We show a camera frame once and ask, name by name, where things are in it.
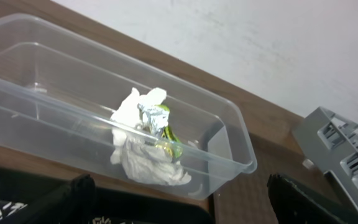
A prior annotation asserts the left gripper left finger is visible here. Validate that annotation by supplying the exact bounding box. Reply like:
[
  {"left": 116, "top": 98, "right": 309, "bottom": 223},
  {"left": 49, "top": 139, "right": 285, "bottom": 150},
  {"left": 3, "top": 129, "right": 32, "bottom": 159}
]
[{"left": 0, "top": 175, "right": 96, "bottom": 224}]

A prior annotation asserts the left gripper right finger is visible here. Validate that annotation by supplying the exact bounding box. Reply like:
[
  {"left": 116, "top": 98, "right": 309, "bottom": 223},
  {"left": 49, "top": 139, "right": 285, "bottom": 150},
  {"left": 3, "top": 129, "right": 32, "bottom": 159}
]
[{"left": 267, "top": 173, "right": 358, "bottom": 224}]

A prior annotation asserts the white rice pile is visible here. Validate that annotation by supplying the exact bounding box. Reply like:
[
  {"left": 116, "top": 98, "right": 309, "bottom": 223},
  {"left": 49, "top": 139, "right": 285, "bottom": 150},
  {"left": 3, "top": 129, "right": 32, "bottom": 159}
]
[{"left": 0, "top": 201, "right": 28, "bottom": 224}]

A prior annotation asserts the white paper napkin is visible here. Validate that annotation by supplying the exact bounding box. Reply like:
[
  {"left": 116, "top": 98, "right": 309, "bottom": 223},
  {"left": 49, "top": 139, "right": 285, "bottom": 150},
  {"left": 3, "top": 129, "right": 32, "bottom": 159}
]
[{"left": 110, "top": 87, "right": 191, "bottom": 186}]

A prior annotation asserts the green and silver wrapper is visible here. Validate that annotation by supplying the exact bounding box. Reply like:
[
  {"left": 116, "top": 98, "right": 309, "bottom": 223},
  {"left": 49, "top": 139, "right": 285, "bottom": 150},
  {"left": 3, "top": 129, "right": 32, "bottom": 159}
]
[{"left": 137, "top": 103, "right": 181, "bottom": 144}]

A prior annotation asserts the grey dishwasher rack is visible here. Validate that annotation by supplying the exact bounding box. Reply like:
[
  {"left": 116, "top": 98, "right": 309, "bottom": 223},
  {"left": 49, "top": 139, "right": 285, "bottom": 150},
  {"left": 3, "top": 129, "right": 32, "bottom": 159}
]
[{"left": 292, "top": 107, "right": 358, "bottom": 211}]

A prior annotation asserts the black tray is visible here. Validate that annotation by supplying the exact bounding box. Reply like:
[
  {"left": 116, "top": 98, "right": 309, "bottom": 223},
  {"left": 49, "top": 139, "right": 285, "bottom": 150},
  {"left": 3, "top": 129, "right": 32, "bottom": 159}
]
[{"left": 0, "top": 168, "right": 214, "bottom": 223}]

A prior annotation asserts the clear plastic bin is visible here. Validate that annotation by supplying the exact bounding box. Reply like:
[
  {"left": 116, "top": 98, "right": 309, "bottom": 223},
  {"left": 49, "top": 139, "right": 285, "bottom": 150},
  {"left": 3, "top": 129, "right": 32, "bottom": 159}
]
[{"left": 0, "top": 14, "right": 257, "bottom": 200}]

